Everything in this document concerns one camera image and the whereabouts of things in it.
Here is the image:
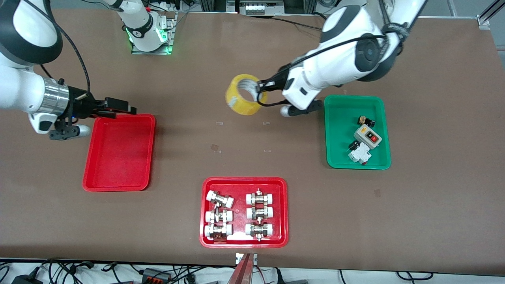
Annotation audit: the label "green plastic tray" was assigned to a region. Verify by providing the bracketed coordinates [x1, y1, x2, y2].
[324, 95, 392, 171]

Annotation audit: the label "metal valve white caps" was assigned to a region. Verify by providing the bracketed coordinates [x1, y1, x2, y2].
[246, 205, 274, 220]
[245, 223, 274, 241]
[246, 189, 275, 206]
[205, 209, 233, 224]
[206, 190, 234, 208]
[204, 224, 233, 241]

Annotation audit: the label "red tray holding valves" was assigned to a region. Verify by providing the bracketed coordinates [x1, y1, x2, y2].
[199, 177, 289, 249]

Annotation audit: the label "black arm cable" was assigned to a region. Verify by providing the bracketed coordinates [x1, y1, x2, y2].
[258, 23, 408, 108]
[39, 8, 92, 96]

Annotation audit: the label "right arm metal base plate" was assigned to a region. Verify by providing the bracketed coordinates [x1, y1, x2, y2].
[131, 12, 174, 55]

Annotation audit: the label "aluminium frame profile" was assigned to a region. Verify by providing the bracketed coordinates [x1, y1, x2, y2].
[477, 0, 505, 29]

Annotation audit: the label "yellow packing tape roll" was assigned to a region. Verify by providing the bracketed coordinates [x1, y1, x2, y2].
[225, 74, 268, 116]

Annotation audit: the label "long black table cable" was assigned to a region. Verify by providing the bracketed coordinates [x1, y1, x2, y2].
[271, 17, 325, 31]

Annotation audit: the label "empty red plastic tray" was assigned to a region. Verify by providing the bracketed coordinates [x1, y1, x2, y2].
[82, 114, 156, 192]

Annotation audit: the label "red metal post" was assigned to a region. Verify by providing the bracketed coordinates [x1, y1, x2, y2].
[227, 253, 255, 284]

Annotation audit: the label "white terminal block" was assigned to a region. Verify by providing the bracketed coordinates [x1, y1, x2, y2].
[237, 0, 285, 16]

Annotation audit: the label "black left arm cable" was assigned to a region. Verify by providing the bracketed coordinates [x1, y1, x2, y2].
[258, 23, 408, 108]

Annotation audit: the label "grey switch box red button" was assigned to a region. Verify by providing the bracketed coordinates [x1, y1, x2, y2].
[353, 125, 383, 149]

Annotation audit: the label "black connector box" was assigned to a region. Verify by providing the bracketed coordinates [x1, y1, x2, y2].
[141, 268, 171, 282]

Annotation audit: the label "black power adapter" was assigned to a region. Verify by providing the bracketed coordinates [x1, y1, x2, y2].
[12, 273, 44, 284]

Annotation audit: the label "white circuit breaker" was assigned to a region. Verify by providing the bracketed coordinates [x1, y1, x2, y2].
[348, 142, 372, 164]

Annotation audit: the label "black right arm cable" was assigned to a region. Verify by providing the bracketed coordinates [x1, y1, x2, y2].
[39, 8, 92, 96]

